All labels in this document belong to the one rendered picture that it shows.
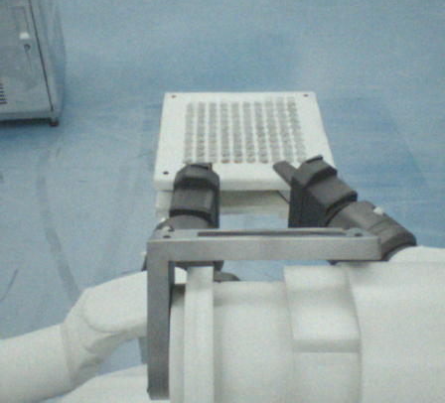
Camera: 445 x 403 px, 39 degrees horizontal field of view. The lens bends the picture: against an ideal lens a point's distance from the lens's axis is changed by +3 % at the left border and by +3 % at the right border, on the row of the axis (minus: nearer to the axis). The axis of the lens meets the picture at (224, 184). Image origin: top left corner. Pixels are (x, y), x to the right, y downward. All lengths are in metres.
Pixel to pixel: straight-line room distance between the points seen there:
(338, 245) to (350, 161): 2.46
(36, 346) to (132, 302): 0.10
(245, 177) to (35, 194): 1.80
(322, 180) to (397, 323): 0.55
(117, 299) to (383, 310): 0.41
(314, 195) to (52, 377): 0.35
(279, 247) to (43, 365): 0.43
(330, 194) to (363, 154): 1.99
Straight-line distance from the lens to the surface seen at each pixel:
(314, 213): 0.77
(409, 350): 0.23
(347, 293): 0.24
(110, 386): 0.35
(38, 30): 2.73
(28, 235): 2.37
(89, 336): 0.61
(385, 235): 0.71
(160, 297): 0.23
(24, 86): 2.84
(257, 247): 0.23
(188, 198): 0.74
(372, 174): 2.63
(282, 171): 0.82
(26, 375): 0.63
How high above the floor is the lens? 1.49
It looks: 37 degrees down
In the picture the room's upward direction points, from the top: straight up
